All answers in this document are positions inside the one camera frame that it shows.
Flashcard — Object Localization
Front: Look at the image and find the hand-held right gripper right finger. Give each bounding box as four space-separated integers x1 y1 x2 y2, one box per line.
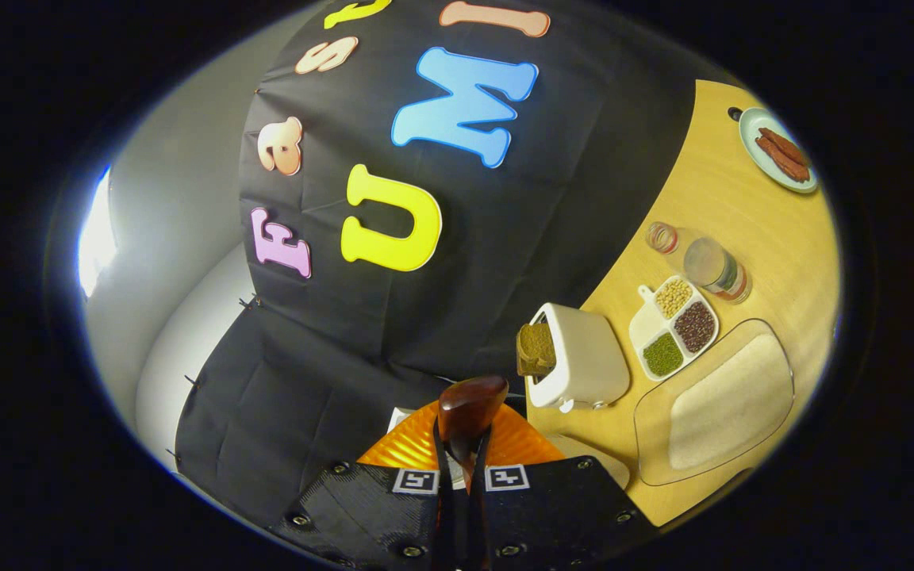
465 400 656 571

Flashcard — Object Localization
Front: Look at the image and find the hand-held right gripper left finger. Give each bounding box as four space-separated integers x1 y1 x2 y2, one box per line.
271 400 458 571

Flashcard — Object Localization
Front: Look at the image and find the brown bread slice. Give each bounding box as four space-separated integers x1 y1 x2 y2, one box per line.
517 321 558 377

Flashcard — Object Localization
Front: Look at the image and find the white toaster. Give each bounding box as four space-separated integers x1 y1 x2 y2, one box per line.
527 303 631 413

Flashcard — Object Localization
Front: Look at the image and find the clear plastic bottle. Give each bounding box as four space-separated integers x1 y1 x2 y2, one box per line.
646 221 753 305

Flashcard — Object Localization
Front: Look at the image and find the pale green plate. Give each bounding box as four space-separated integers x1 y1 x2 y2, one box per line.
739 107 819 195

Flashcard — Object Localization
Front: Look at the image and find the ceiling light panel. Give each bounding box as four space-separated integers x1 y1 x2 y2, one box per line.
79 165 118 299

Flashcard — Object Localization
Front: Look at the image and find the red meat slice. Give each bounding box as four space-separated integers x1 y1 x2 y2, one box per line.
755 136 810 183
765 127 811 169

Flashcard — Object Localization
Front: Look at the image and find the brown wooden spoon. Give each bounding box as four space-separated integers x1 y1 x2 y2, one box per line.
435 376 509 571

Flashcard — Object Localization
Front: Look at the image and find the white divided grain dish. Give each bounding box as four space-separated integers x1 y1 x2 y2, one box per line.
629 274 720 382

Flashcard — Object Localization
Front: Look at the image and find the black backdrop cloth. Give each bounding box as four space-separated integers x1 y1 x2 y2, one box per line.
175 0 700 528

